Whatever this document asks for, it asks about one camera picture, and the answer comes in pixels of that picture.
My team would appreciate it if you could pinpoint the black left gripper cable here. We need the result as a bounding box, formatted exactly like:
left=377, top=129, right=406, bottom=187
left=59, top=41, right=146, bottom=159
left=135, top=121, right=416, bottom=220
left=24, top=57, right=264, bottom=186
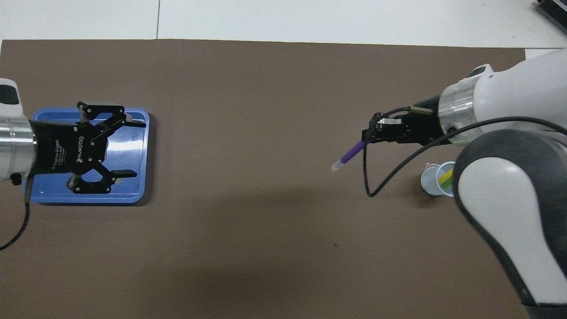
left=0, top=176, right=31, bottom=251

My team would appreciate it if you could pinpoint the purple pen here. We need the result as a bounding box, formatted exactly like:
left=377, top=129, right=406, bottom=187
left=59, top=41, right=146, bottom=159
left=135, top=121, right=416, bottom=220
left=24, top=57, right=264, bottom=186
left=331, top=141, right=366, bottom=172

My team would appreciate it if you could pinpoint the blue plastic tray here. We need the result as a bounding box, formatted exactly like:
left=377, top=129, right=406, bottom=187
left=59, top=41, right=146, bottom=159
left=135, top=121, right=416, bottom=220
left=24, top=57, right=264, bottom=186
left=22, top=108, right=150, bottom=204

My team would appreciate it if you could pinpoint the brown table mat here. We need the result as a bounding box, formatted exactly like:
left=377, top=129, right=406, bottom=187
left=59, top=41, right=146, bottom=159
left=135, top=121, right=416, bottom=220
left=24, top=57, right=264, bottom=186
left=0, top=39, right=528, bottom=319

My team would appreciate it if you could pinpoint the dark grey ribbed device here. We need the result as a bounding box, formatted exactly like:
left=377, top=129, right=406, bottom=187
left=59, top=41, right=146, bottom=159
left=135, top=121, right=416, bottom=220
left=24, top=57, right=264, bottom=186
left=534, top=0, right=567, bottom=29

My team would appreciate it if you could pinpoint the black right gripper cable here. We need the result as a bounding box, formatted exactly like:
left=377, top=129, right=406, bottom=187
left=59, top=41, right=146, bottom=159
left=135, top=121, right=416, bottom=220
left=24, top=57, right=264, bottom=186
left=362, top=106, right=567, bottom=198

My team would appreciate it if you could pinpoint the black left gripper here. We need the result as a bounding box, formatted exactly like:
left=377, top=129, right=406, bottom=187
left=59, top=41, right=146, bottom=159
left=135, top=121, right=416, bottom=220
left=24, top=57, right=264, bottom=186
left=29, top=101, right=147, bottom=195

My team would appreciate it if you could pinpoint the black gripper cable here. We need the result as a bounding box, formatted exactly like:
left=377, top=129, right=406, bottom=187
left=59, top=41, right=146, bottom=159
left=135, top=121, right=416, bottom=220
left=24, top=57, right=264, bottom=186
left=362, top=106, right=567, bottom=198
left=0, top=176, right=31, bottom=251

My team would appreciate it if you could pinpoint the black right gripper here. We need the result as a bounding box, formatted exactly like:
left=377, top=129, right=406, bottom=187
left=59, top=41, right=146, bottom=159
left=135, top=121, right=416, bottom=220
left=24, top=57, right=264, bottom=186
left=362, top=95, right=445, bottom=145

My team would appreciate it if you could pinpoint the translucent plastic cup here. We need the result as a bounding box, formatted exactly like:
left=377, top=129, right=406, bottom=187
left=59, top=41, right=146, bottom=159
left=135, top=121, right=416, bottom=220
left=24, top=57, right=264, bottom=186
left=420, top=162, right=457, bottom=197

